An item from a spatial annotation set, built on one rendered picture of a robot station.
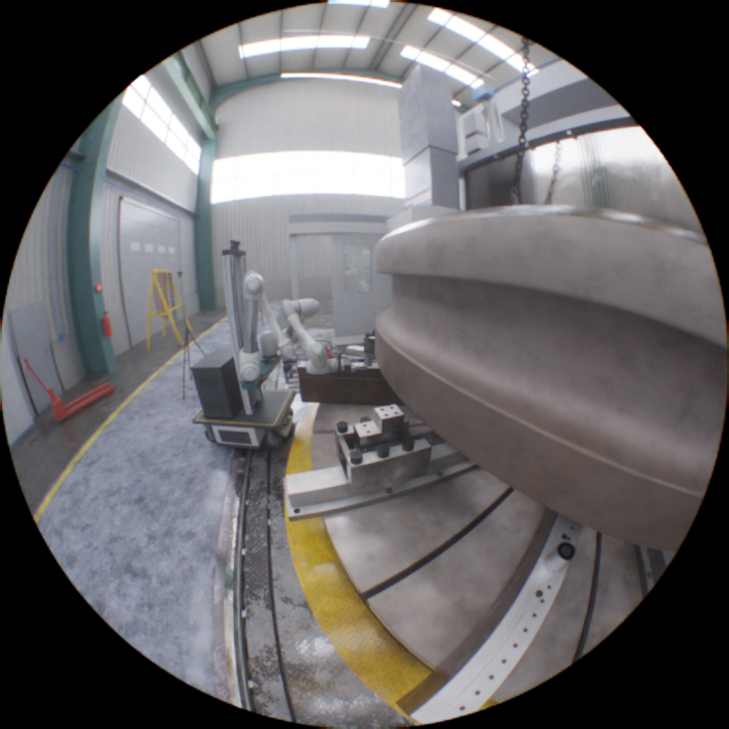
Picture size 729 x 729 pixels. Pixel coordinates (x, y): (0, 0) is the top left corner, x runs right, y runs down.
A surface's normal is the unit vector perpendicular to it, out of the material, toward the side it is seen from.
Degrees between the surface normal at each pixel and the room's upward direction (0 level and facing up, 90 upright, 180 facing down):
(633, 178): 90
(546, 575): 0
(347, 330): 90
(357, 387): 90
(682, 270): 90
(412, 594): 0
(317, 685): 0
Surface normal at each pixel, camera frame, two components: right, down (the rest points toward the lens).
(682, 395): -0.71, 0.26
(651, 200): -0.96, 0.11
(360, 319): 0.26, 0.35
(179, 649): -0.01, -0.93
